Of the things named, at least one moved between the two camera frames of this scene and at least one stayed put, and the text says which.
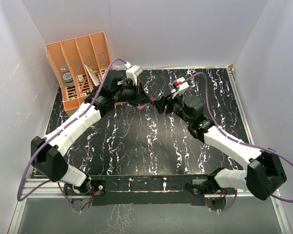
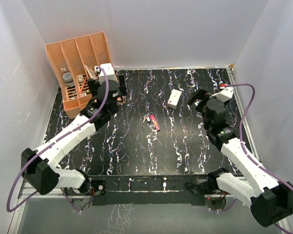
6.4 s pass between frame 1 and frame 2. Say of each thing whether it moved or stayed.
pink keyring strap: moved
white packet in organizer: stayed
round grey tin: stayed
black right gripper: moved
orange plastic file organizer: stayed
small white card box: stayed
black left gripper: moved
